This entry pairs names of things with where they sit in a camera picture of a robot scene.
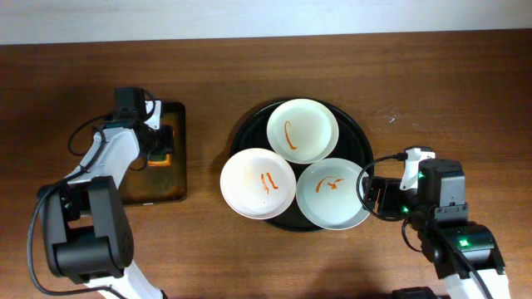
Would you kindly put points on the round black tray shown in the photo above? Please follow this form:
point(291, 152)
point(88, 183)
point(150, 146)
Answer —
point(352, 145)

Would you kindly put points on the black rectangular tray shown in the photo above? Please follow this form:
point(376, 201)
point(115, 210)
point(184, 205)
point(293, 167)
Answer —
point(160, 176)

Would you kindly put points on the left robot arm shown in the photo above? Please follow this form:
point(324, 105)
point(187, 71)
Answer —
point(85, 231)

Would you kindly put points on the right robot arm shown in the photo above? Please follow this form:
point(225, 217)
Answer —
point(465, 254)

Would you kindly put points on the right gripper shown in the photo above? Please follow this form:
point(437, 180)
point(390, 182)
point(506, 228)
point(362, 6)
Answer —
point(385, 196)

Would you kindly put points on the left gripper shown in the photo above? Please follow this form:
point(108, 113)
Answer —
point(162, 142)

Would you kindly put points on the grey-white plate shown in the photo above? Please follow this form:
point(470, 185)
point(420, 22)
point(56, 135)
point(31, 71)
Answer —
point(327, 194)

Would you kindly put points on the orange green sponge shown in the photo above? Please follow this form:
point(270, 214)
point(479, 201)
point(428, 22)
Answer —
point(159, 160)

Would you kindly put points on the white plate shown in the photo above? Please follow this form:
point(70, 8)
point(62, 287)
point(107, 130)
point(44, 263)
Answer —
point(302, 131)
point(258, 183)

